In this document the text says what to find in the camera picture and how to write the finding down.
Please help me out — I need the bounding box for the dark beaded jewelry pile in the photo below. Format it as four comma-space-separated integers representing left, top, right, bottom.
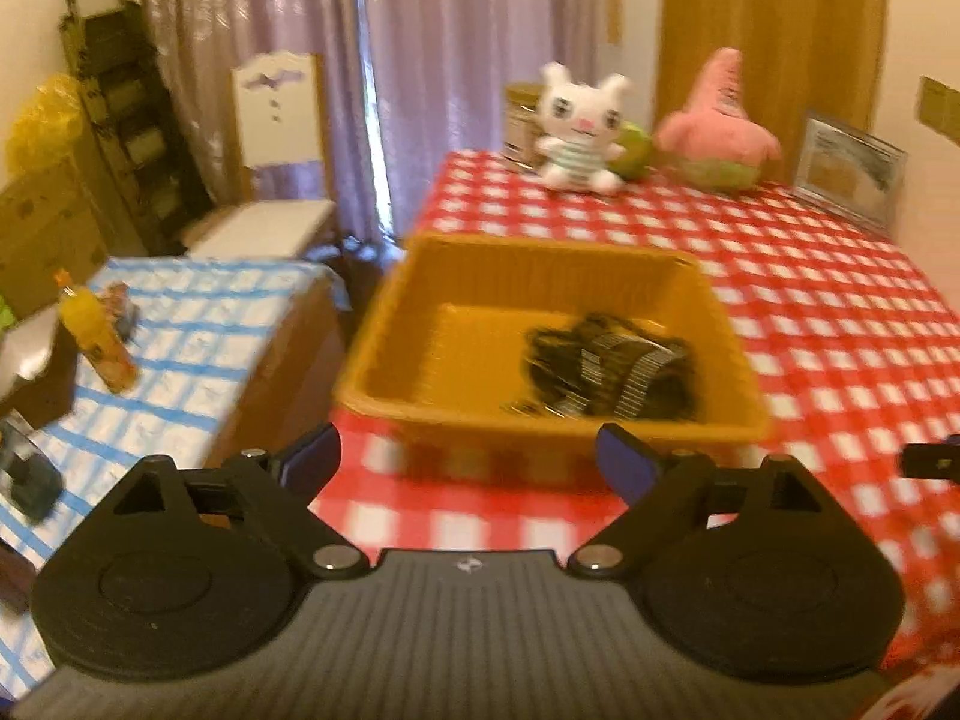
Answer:
505, 312, 697, 422

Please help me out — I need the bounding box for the yellow plastic tray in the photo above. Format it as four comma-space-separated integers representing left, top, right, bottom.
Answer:
335, 232, 768, 454

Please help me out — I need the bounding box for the red checkered tablecloth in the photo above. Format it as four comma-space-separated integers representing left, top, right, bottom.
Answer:
316, 150, 958, 673

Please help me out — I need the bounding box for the dark brown box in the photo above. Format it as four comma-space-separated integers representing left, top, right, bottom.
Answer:
2, 305, 78, 431

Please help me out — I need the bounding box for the blue checkered tablecloth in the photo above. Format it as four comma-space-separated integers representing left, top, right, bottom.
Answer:
0, 255, 352, 703

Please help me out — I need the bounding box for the snack cup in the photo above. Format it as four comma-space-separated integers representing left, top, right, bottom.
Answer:
99, 281, 140, 343

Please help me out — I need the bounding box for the orange juice bottle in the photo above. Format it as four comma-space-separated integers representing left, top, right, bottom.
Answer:
53, 268, 139, 395

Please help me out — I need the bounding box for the white wooden chair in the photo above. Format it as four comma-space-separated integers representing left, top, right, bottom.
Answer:
187, 50, 343, 260

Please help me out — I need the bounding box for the cardboard box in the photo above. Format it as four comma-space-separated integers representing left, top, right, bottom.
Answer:
0, 160, 107, 319

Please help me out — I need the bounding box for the pink starfish plush toy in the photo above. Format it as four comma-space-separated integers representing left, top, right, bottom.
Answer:
652, 47, 781, 193

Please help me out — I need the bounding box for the black folding rack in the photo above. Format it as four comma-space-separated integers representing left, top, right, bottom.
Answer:
59, 0, 213, 255

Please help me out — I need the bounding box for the wooden door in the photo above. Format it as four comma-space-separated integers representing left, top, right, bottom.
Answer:
654, 0, 887, 184

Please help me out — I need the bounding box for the yellow plastic bag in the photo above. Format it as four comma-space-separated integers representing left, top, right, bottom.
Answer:
5, 73, 83, 177

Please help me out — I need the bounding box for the white bunny plush toy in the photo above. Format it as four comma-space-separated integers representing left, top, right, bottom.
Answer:
535, 62, 630, 197

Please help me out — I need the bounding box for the jar of nuts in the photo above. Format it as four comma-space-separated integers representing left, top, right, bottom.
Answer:
503, 82, 544, 171

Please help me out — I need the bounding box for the purple curtain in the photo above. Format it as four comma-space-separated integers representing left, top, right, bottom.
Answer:
142, 0, 596, 241

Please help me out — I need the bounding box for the silver picture frame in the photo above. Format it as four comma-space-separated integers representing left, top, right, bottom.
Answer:
794, 114, 908, 236

